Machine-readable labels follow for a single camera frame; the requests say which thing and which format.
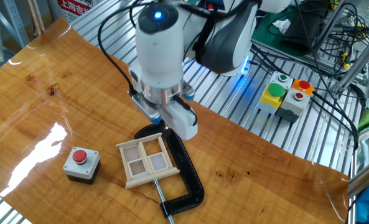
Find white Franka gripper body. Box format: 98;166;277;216
161;100;199;141

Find miniature wooden sliding window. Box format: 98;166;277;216
115;133;180;190

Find black metal C-clamp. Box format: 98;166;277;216
134;123;205;224

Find grey box red push button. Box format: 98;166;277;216
62;146;101;185

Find wood grain vinyl mat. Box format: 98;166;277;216
0;17;350;224

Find yellow box large green button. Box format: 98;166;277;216
256;82;287;115

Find white box small green button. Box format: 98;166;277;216
269;70;294;90

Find grey box small red button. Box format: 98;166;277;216
276;88;311;124

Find green table mat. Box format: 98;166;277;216
251;0;337;58

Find black red electronic device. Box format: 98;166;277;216
202;1;226;12

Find orange box red button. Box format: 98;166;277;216
291;78;315;96

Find crumpled white tissue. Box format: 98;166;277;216
271;18;292;35

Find red white printed carton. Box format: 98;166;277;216
57;0;95;22

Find black fabric bag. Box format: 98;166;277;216
280;12;325;54

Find wooden sticks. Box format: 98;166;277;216
24;0;45;40

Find yellow green screwdriver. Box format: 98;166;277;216
341;52;352;70

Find grey metal stand tube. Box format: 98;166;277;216
311;0;348;52

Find grey slotted shelf upright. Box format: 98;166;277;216
0;0;29;47

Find aluminium profile bar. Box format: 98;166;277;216
347;161;369;198

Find silver wrist mounting bracket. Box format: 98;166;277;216
131;85;196;125

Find black cable along robot arm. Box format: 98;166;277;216
97;1;160;96

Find black button box cable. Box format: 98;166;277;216
310;88;359;153

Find aluminium profile post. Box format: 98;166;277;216
335;30;369;93

